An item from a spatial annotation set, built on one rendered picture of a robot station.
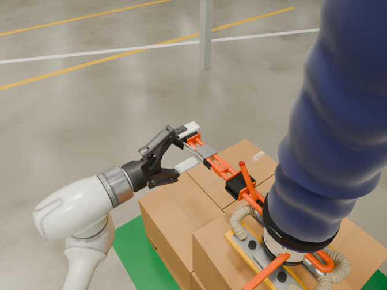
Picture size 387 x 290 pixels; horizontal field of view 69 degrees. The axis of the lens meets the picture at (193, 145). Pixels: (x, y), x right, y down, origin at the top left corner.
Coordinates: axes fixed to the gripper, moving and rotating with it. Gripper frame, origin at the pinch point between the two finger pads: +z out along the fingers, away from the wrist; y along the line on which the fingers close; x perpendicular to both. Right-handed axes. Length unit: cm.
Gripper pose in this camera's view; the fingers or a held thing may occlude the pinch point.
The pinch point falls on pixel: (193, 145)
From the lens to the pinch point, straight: 77.1
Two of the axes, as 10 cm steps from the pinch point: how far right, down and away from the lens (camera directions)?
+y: 0.0, 7.0, 7.1
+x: 6.0, 5.7, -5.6
